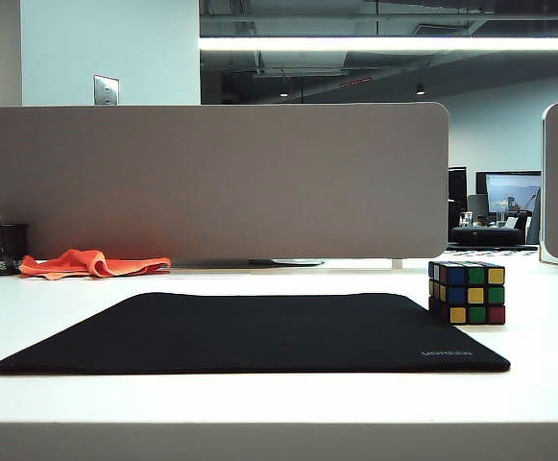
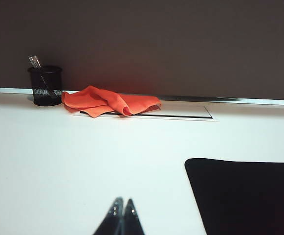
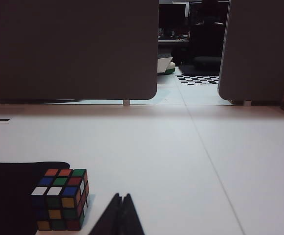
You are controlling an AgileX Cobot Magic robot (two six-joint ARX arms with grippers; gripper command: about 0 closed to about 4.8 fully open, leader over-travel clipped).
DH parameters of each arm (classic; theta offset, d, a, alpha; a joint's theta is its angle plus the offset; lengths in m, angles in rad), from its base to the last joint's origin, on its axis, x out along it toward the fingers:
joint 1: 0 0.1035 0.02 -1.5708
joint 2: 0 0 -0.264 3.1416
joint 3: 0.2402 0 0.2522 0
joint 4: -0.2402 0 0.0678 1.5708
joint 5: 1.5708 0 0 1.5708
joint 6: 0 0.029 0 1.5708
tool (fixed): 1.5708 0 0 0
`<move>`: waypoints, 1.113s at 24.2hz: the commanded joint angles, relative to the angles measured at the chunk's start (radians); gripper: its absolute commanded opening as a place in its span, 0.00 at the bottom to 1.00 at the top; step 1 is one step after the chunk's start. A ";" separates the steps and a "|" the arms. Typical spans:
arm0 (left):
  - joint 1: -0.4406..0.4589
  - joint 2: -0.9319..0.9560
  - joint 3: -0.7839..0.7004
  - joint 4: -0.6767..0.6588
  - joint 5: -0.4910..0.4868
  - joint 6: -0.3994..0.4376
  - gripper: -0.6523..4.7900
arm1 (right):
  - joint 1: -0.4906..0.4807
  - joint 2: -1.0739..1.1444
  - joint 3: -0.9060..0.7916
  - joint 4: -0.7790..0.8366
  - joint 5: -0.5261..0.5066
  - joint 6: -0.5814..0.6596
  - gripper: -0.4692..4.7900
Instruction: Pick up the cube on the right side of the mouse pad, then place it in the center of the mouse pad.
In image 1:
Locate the scrambled Rubik's cube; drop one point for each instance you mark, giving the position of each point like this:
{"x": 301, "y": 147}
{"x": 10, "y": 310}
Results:
{"x": 473, "y": 294}

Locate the black UGREEN mouse pad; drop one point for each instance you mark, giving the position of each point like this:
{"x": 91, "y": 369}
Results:
{"x": 240, "y": 336}

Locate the flat dark grey tray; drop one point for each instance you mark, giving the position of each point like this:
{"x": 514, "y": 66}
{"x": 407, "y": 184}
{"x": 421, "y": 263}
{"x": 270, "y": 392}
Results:
{"x": 259, "y": 262}

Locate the wide grey desk divider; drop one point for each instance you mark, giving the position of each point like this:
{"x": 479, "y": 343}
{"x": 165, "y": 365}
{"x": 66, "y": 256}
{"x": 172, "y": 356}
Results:
{"x": 211, "y": 182}

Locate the narrow black monitor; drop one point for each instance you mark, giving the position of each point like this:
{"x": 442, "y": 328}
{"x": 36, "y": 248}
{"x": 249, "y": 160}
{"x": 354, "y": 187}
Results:
{"x": 457, "y": 185}

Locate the orange cloth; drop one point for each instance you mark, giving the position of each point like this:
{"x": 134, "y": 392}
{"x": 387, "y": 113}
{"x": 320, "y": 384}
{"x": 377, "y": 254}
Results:
{"x": 86, "y": 263}

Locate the grey office chair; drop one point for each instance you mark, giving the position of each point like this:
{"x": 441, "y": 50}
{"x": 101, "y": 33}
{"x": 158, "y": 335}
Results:
{"x": 476, "y": 204}

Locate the black ceiling spot lamp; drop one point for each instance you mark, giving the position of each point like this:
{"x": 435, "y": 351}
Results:
{"x": 420, "y": 89}

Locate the round black ottoman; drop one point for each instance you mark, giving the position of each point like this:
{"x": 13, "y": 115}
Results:
{"x": 485, "y": 235}

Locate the long ceiling light strip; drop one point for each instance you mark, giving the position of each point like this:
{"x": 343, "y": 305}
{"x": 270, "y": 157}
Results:
{"x": 379, "y": 43}

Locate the wide black monitor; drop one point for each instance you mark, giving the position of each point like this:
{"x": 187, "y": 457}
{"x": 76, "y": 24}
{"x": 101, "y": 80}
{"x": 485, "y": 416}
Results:
{"x": 509, "y": 189}

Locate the black mesh pen holder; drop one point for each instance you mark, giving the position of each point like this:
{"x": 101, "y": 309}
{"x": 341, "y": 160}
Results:
{"x": 0, "y": 249}

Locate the white divider bracket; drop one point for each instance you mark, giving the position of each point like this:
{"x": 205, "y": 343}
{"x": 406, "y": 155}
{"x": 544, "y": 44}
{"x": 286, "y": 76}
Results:
{"x": 397, "y": 263}

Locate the metal wall switch plate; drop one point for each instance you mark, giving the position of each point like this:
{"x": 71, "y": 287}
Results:
{"x": 105, "y": 89}

